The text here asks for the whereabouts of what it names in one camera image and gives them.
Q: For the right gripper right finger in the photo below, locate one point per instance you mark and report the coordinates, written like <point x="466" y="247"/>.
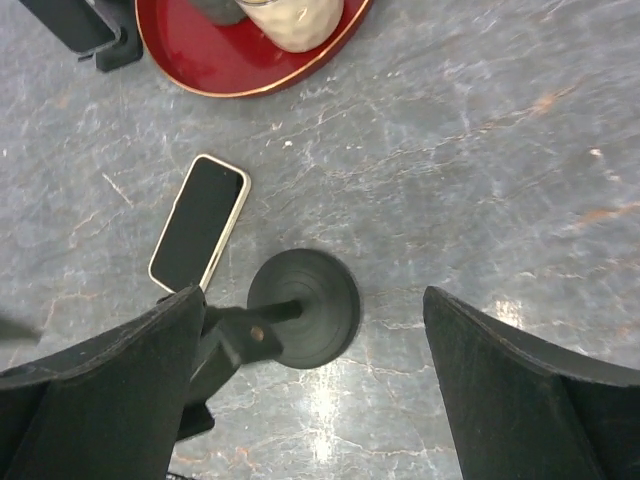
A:
<point x="520" y="407"/>

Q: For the black round suction base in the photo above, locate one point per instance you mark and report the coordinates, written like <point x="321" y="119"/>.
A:
<point x="303" y="311"/>

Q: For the dark green mug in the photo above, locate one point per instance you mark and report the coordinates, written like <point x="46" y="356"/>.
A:
<point x="220" y="12"/>

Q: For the white case smartphone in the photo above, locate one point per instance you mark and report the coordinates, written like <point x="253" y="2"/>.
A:
<point x="76" y="23"/>

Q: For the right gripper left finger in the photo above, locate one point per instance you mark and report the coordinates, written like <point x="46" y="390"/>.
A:
<point x="108" y="407"/>

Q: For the black phone stand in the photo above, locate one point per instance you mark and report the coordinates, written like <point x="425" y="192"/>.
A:
<point x="128" y="50"/>

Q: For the pink case smartphone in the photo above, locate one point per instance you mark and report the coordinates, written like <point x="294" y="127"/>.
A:
<point x="199" y="224"/>

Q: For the cream faceted cup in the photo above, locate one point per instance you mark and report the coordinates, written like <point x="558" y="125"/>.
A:
<point x="295" y="26"/>

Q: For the red round tray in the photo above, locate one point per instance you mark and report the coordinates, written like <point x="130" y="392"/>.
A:
<point x="231" y="61"/>

